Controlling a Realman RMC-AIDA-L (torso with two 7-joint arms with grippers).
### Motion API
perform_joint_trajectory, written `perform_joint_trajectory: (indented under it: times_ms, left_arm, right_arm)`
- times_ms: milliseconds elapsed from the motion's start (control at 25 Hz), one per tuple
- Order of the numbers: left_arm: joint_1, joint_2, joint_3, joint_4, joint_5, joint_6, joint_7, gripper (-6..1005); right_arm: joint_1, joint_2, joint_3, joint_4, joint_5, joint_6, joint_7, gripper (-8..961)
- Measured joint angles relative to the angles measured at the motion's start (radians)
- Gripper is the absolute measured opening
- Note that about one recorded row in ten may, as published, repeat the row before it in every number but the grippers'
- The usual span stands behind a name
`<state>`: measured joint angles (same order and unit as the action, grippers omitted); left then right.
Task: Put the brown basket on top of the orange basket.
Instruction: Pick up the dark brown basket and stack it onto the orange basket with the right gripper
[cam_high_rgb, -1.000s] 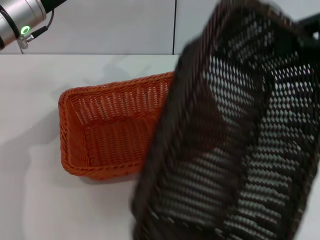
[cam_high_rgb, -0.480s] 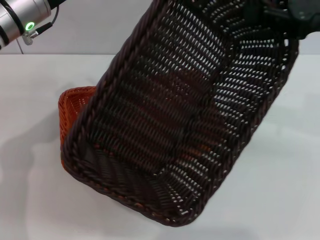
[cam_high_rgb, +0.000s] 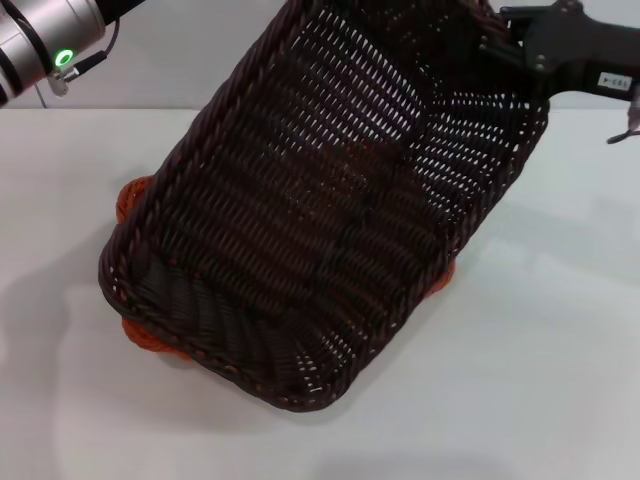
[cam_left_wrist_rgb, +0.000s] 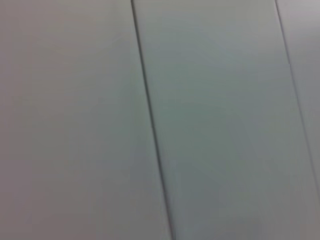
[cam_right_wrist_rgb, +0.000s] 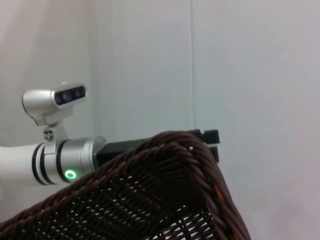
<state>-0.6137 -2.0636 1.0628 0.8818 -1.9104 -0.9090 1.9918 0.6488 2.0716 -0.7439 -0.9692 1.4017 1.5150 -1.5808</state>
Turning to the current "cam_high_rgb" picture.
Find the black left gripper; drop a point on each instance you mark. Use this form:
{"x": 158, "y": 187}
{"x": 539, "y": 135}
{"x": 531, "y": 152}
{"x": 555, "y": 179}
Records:
{"x": 117, "y": 7}

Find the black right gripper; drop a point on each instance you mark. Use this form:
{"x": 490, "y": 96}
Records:
{"x": 580, "y": 55}

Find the orange wicker basket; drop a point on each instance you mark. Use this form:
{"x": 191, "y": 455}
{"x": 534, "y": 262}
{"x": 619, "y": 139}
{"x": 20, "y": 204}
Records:
{"x": 135, "y": 197}

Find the dark brown wicker basket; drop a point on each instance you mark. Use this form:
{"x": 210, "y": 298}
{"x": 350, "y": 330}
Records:
{"x": 310, "y": 210}

